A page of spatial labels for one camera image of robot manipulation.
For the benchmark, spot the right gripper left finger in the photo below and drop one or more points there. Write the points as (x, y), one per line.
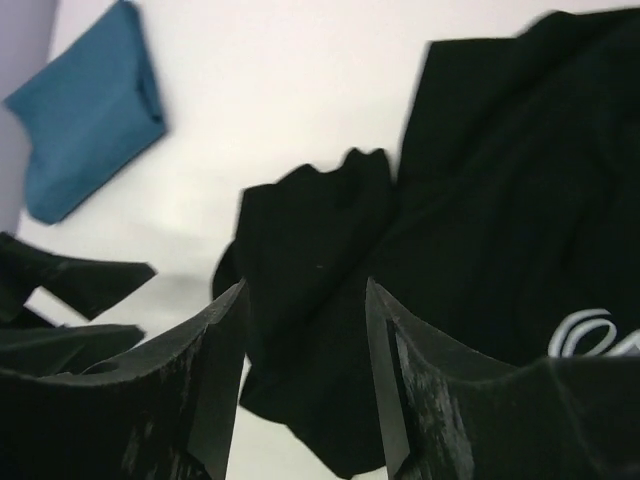
(165, 409)

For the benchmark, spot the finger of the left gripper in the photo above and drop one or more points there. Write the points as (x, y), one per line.
(90, 287)
(32, 346)

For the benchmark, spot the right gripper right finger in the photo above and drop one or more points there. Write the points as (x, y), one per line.
(447, 411)

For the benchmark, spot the black t-shirt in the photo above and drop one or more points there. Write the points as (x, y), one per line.
(511, 224)

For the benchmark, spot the folded teal t-shirt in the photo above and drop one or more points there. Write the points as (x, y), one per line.
(88, 114)

